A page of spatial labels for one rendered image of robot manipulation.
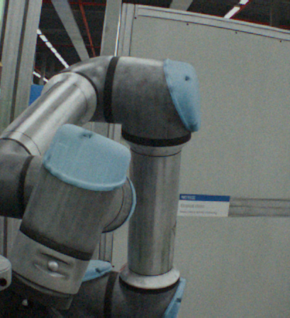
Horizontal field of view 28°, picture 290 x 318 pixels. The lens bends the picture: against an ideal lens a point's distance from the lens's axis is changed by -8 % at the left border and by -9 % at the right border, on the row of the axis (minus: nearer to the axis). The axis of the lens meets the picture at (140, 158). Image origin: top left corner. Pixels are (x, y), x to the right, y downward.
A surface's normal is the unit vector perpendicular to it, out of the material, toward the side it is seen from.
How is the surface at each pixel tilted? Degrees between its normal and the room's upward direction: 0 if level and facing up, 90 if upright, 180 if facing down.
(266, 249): 90
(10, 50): 90
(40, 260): 89
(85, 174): 86
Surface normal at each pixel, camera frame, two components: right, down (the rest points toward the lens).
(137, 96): -0.18, 0.28
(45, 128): 0.72, -0.58
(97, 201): 0.57, 0.21
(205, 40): 0.22, 0.08
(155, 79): -0.13, -0.24
